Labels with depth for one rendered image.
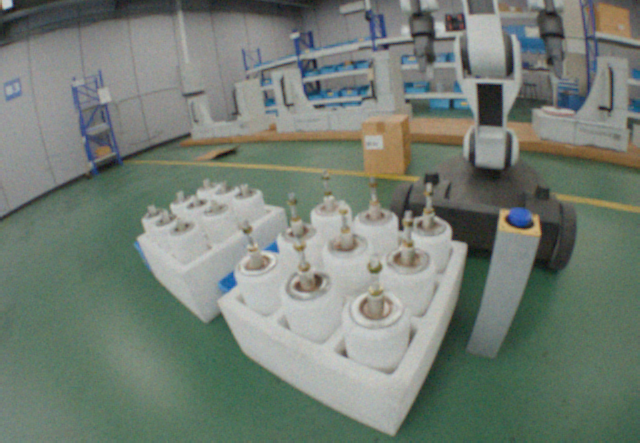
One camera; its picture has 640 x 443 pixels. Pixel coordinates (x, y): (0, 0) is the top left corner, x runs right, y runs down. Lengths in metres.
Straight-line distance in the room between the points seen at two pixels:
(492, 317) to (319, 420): 0.37
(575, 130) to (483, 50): 1.66
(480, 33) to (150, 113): 6.60
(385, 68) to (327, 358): 2.36
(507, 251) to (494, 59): 0.54
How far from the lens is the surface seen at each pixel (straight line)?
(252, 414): 0.61
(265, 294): 0.50
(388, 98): 2.54
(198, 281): 0.74
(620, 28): 5.62
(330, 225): 0.62
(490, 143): 0.96
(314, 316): 0.42
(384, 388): 0.39
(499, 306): 0.54
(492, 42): 0.84
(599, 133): 2.47
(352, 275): 0.49
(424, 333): 0.45
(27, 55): 6.88
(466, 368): 0.64
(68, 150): 6.46
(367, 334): 0.36
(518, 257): 0.47
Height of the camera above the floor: 0.53
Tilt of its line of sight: 24 degrees down
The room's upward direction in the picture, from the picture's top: 9 degrees counter-clockwise
